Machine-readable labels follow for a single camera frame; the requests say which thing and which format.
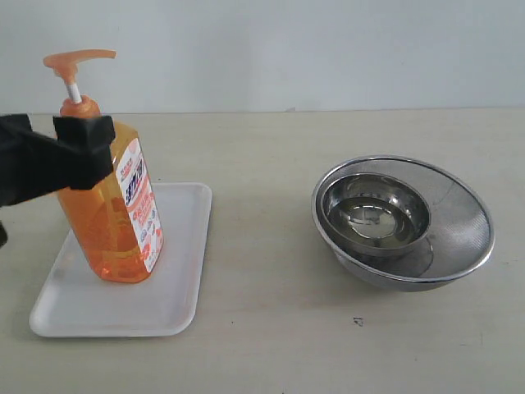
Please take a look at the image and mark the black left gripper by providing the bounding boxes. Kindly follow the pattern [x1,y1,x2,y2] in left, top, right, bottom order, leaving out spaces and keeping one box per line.
[1,113,116,206]

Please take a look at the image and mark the orange dish soap pump bottle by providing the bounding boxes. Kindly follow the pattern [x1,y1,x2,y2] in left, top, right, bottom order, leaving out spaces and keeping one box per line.
[43,49,165,284]

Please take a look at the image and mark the small stainless steel bowl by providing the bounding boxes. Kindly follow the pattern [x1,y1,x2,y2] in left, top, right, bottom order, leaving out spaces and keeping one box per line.
[315,172,431,258]

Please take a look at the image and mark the white rectangular plastic tray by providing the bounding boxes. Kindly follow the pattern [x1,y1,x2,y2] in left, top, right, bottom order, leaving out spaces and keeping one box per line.
[29,182,212,338]

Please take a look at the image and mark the steel mesh strainer basket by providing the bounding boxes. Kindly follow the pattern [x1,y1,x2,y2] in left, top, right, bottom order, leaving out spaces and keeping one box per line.
[311,155,495,291]

